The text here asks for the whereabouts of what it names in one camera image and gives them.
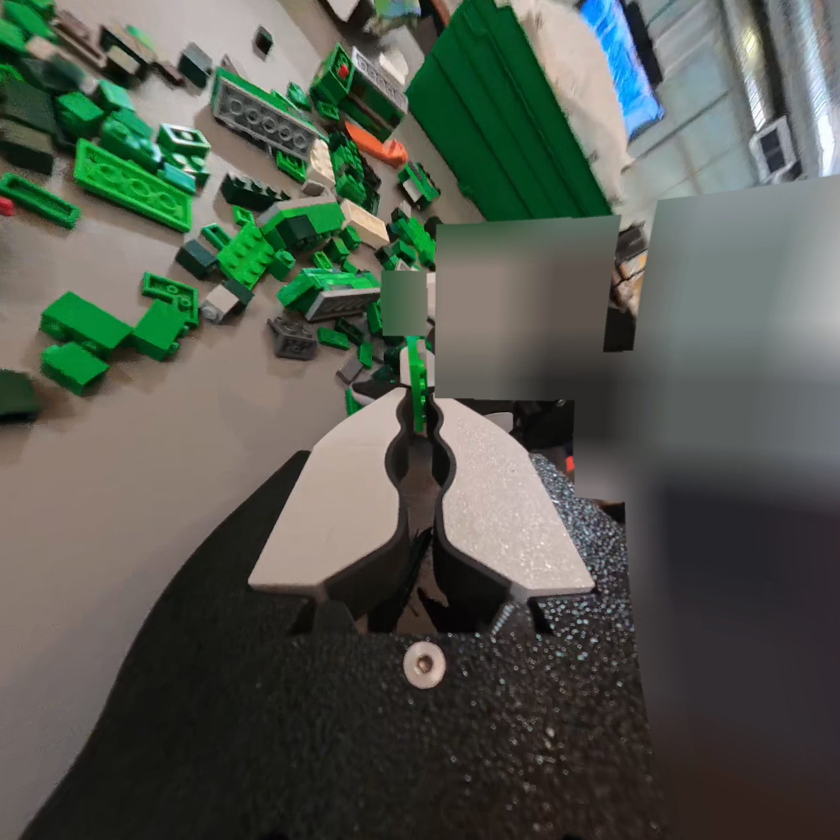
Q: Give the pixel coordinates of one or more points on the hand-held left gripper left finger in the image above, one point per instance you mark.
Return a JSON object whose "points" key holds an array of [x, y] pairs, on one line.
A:
{"points": [[328, 512]]}

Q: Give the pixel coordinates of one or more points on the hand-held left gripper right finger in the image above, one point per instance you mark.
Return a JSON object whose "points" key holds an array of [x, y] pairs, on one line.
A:
{"points": [[505, 518]]}

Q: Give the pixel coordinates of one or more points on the thin green plate brick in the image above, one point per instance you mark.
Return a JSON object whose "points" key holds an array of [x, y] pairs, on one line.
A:
{"points": [[417, 374]]}

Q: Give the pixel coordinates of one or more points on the pile of toy bricks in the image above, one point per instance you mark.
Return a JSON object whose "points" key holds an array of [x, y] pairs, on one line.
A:
{"points": [[131, 184]]}

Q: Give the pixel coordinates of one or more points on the grey desk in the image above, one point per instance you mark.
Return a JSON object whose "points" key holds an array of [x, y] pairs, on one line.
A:
{"points": [[131, 492]]}

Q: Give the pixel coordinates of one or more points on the orange toy brick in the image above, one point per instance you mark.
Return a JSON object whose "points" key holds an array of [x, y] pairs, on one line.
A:
{"points": [[377, 148]]}

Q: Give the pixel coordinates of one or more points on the green plastic crate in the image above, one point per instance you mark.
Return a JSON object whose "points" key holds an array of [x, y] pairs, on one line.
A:
{"points": [[499, 118]]}

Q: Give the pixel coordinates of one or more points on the white plastic bag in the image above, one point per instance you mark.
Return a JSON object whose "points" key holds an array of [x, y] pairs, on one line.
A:
{"points": [[577, 98]]}

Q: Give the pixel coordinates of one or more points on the black bar above television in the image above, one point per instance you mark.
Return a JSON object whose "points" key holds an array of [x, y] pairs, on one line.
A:
{"points": [[646, 46]]}

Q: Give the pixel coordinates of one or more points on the white wall appliance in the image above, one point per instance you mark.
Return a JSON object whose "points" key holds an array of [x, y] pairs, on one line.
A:
{"points": [[774, 151]]}

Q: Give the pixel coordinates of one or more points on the wall television screen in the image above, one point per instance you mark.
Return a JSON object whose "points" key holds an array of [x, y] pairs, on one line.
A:
{"points": [[623, 72]]}

